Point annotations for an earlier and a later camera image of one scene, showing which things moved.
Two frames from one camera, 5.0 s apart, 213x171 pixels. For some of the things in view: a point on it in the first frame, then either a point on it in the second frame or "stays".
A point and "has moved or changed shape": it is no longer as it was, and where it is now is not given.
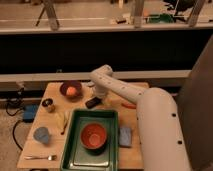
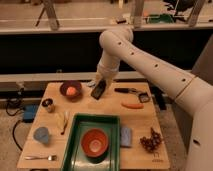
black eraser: x=92 y=102 has moved or changed shape
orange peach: x=71 y=91 stays
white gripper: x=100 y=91 -> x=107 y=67
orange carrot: x=129 y=105 stays
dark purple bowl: x=71 y=83 stays
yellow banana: x=62 y=118 stays
